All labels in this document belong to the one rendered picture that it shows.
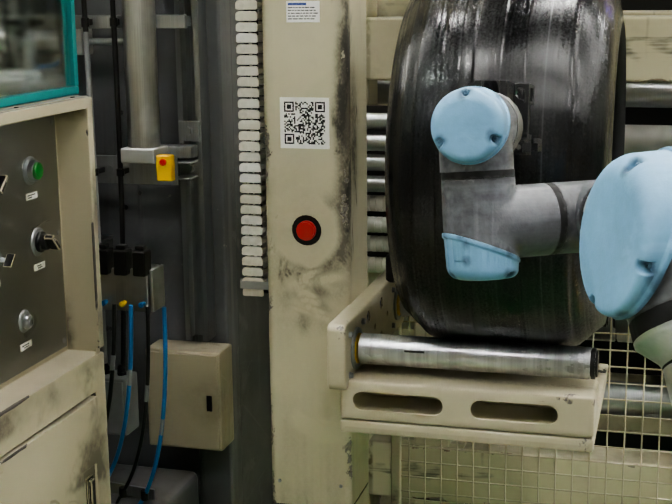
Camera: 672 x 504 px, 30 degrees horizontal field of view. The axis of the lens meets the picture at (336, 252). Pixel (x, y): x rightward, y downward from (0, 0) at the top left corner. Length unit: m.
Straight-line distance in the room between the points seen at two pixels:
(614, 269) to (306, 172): 1.02
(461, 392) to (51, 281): 0.60
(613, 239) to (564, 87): 0.73
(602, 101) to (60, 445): 0.85
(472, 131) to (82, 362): 0.79
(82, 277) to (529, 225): 0.79
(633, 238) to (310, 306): 1.08
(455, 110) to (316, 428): 0.83
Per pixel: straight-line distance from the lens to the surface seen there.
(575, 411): 1.76
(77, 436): 1.81
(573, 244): 1.30
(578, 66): 1.62
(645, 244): 0.86
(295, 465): 1.98
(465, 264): 1.26
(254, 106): 1.88
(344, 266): 1.86
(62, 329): 1.86
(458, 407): 1.78
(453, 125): 1.23
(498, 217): 1.25
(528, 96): 1.44
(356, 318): 1.82
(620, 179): 0.89
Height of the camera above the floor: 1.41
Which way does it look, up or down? 12 degrees down
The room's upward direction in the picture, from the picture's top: 1 degrees counter-clockwise
